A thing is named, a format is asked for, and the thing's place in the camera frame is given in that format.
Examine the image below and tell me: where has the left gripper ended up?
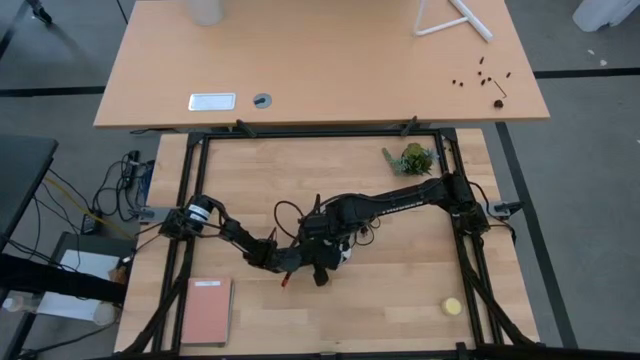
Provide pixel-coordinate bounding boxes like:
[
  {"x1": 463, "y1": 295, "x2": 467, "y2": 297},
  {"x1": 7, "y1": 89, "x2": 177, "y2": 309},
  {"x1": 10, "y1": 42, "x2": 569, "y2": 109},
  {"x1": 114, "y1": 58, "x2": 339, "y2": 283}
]
[{"x1": 272, "y1": 242, "x2": 341, "y2": 287}]

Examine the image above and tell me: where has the small potted succulent plant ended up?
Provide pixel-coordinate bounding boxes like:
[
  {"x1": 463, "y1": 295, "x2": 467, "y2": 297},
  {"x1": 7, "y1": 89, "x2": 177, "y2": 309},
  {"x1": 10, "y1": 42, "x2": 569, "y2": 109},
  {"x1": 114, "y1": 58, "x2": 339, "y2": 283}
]
[{"x1": 382, "y1": 142, "x2": 436, "y2": 177}]

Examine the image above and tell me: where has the pink notebook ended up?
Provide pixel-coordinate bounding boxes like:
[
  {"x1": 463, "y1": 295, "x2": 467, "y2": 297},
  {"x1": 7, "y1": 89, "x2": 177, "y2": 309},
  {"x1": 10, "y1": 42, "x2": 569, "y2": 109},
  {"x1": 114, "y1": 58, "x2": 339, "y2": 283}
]
[{"x1": 180, "y1": 277, "x2": 234, "y2": 347}]

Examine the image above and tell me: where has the yellow round disc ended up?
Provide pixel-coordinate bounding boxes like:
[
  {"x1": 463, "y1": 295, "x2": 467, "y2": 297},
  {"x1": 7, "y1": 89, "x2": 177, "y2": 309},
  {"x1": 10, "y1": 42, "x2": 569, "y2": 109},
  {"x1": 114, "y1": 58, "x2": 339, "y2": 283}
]
[{"x1": 440, "y1": 297, "x2": 464, "y2": 317}]

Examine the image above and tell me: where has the silver desk plate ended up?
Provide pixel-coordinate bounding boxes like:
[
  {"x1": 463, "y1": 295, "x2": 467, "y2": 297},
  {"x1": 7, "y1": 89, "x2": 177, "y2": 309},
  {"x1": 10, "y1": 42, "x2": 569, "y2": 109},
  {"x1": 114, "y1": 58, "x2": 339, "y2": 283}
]
[{"x1": 187, "y1": 92, "x2": 237, "y2": 112}]

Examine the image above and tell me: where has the light wooden desk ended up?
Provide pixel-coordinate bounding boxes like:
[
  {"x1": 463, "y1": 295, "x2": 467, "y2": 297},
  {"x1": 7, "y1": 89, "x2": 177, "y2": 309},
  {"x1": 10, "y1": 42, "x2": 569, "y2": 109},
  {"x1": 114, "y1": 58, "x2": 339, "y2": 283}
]
[{"x1": 93, "y1": 0, "x2": 551, "y2": 129}]

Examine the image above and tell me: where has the black power adapter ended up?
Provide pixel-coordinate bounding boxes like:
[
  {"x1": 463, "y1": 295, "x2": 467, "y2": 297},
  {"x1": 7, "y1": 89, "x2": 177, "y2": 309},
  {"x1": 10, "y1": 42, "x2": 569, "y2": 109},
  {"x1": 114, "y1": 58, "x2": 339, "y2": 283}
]
[{"x1": 81, "y1": 212, "x2": 103, "y2": 236}]

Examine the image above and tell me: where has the white box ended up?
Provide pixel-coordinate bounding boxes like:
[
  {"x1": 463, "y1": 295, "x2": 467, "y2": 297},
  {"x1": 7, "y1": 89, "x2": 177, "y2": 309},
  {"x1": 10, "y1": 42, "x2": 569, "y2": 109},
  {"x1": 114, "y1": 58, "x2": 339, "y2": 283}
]
[{"x1": 37, "y1": 248, "x2": 121, "y2": 321}]

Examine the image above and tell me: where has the white cylinder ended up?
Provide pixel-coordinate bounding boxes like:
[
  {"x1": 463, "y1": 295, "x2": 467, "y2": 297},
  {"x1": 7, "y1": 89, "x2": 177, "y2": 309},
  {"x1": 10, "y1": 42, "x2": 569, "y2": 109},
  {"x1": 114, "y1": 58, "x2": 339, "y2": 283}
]
[{"x1": 186, "y1": 0, "x2": 224, "y2": 27}]

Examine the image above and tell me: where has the white stand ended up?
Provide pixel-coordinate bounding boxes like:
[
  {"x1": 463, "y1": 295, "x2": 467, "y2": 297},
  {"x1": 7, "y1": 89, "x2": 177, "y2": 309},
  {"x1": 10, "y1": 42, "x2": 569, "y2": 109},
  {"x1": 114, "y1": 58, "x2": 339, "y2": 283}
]
[{"x1": 413, "y1": 0, "x2": 494, "y2": 43}]

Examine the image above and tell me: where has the black side table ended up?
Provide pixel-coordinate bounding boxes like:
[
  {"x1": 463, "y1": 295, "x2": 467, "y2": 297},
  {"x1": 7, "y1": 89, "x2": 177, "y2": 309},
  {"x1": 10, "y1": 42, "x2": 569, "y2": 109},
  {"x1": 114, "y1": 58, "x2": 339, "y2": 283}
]
[{"x1": 0, "y1": 133, "x2": 59, "y2": 251}]

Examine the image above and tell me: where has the white bag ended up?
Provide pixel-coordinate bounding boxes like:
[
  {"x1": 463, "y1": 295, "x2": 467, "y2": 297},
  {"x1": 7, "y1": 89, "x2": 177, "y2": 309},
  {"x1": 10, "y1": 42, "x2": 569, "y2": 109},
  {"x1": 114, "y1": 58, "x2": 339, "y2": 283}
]
[{"x1": 572, "y1": 0, "x2": 640, "y2": 33}]

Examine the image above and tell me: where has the black chair leg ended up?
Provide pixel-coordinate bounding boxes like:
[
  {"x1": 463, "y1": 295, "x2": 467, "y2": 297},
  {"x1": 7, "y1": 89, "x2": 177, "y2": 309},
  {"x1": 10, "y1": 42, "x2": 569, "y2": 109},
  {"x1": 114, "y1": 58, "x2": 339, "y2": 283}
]
[{"x1": 24, "y1": 0, "x2": 54, "y2": 26}]

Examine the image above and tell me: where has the black aluminium table frame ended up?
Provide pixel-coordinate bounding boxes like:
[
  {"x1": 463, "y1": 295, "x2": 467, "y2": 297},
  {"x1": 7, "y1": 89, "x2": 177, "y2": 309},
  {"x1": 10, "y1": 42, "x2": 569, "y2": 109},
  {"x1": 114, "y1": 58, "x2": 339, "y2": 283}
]
[{"x1": 114, "y1": 127, "x2": 546, "y2": 360}]

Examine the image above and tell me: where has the black floor cable bundle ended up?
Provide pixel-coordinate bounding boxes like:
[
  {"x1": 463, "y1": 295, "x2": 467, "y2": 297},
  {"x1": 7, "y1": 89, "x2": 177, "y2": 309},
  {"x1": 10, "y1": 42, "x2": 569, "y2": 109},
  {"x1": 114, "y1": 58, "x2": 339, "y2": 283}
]
[{"x1": 37, "y1": 149, "x2": 156, "y2": 236}]

